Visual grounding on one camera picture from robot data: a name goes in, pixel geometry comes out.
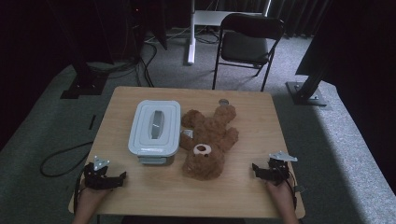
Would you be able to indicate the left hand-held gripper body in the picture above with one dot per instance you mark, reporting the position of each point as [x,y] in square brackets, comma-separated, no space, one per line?
[95,179]

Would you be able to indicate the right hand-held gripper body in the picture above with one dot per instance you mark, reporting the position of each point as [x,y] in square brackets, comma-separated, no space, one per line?
[277,170]

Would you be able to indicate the clear plastic storage box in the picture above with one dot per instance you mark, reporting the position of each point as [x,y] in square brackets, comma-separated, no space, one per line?
[154,160]

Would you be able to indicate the brown teddy bear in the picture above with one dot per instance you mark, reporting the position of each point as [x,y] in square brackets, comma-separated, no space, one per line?
[207,140]

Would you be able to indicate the person's left hand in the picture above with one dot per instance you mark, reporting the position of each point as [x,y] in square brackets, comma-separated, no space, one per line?
[93,194]

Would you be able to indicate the person's right hand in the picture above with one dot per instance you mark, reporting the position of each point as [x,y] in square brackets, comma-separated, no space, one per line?
[280,191]

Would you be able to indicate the grey tape piece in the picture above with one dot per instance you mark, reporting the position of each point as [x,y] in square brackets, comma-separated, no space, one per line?
[299,188]

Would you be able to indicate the black tape strip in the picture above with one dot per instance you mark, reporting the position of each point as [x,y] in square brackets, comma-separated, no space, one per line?
[92,122]

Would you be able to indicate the grey round table grommet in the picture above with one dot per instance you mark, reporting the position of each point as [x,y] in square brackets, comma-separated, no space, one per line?
[223,102]

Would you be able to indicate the black metal stand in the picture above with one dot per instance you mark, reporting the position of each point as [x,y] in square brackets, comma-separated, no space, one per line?
[84,84]
[306,93]

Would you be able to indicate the black folding chair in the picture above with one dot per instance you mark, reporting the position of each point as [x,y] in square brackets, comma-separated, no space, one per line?
[246,43]

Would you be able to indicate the dark equipment cabinet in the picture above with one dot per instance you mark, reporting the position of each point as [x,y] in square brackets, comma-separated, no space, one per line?
[140,31]

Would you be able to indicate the dark curtain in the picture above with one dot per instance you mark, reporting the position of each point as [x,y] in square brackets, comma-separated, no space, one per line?
[299,15]

